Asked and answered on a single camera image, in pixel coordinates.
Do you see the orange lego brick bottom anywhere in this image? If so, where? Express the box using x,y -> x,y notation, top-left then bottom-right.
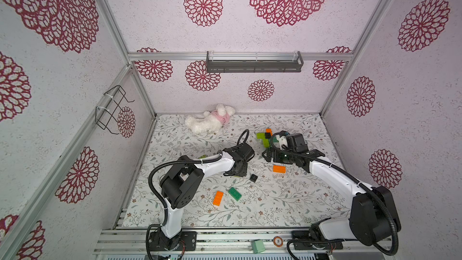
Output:
212,191 -> 224,207

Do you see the white plush toy pink shirt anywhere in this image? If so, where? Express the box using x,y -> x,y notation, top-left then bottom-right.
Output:
185,104 -> 235,134

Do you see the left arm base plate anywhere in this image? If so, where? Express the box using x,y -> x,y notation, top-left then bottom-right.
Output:
146,230 -> 197,252

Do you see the black wire wall basket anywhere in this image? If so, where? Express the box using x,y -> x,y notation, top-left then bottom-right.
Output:
94,85 -> 134,136

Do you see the green box on rail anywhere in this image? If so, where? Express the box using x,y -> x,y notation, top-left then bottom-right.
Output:
251,240 -> 265,254

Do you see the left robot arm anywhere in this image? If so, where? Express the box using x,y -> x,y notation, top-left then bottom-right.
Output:
148,143 -> 255,241

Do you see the dark wall shelf rack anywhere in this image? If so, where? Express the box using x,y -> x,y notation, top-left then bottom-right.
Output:
206,52 -> 304,73

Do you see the round orange sticker disc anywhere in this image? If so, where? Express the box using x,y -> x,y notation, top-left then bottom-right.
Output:
273,236 -> 283,247

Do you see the dark green lego brick bottom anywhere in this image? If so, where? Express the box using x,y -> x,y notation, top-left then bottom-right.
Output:
227,187 -> 243,201

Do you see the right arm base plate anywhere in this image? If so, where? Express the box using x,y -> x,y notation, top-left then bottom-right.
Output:
291,230 -> 344,250

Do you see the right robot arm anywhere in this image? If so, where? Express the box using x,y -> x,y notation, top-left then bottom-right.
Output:
263,131 -> 401,256

